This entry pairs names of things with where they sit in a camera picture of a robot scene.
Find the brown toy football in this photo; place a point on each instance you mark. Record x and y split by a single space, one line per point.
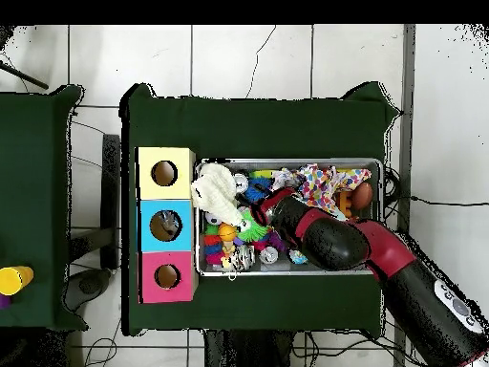
362 196

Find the wooden box with three holes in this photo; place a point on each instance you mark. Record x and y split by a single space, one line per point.
183 164

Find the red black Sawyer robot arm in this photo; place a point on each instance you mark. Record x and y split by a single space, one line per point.
336 241

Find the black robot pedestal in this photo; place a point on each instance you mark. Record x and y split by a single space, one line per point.
252 352

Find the clear plastic bottle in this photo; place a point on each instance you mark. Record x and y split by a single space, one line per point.
171 224

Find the yellow plastic cup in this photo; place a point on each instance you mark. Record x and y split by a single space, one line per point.
14 280

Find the small orange basketball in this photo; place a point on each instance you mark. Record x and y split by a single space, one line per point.
227 232

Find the purple object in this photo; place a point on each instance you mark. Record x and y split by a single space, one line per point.
3 302

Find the cream knitted cloth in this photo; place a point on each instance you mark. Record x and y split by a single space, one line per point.
215 191

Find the green spiky rubber ball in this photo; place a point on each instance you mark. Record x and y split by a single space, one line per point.
252 226

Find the dark green side table cloth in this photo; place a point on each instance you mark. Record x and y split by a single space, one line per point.
34 191

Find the blue spiky rubber ball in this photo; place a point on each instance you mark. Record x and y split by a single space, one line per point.
257 191

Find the polka dot colourful cloth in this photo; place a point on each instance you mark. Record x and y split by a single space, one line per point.
328 183

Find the crushed silver can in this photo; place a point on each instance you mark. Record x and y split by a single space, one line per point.
243 257

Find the black upright panel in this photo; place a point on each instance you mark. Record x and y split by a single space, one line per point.
111 191

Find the grey round floor base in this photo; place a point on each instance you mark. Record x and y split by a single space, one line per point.
92 284

